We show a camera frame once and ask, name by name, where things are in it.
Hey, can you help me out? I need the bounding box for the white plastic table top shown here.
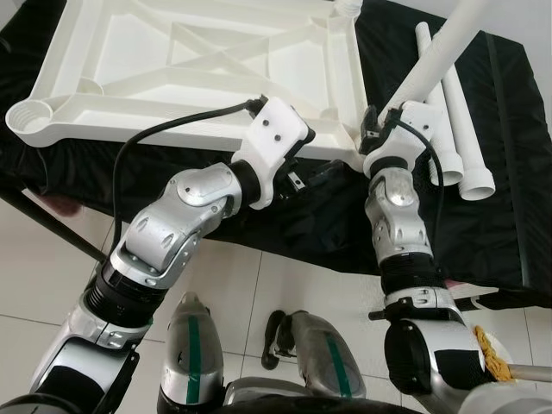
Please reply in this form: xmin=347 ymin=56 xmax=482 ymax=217
xmin=4 ymin=0 xmax=367 ymax=165

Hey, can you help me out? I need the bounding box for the black cloth table cover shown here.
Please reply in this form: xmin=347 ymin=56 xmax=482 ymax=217
xmin=0 ymin=0 xmax=552 ymax=310

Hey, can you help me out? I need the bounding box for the silver right robot leg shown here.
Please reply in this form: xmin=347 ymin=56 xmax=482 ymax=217
xmin=261 ymin=309 xmax=363 ymax=400

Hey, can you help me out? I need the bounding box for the silver robot leg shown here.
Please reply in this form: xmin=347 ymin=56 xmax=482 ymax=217
xmin=158 ymin=293 xmax=223 ymax=411
xmin=261 ymin=309 xmax=363 ymax=400

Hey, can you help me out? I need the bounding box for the silver left robot leg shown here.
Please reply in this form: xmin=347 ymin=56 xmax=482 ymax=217
xmin=158 ymin=293 xmax=223 ymax=411

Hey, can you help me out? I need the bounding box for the black robot torso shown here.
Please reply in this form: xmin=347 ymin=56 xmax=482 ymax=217
xmin=220 ymin=377 xmax=467 ymax=414

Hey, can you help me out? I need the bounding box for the red seat edge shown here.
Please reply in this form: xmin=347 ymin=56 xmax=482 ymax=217
xmin=39 ymin=197 xmax=74 ymax=216

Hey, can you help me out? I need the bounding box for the white plate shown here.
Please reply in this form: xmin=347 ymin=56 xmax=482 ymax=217
xmin=473 ymin=323 xmax=518 ymax=385

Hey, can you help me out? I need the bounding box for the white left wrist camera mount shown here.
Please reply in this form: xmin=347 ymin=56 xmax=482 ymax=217
xmin=231 ymin=97 xmax=316 ymax=210

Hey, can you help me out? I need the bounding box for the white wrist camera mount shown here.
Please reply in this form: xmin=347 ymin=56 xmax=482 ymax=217
xmin=362 ymin=101 xmax=442 ymax=178
xmin=231 ymin=97 xmax=316 ymax=210

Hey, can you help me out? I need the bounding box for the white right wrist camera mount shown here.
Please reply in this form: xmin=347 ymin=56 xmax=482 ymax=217
xmin=362 ymin=101 xmax=442 ymax=178

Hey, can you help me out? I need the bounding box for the black metal frame bar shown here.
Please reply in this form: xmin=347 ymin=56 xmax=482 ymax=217
xmin=369 ymin=289 xmax=552 ymax=322
xmin=0 ymin=190 xmax=109 ymax=264

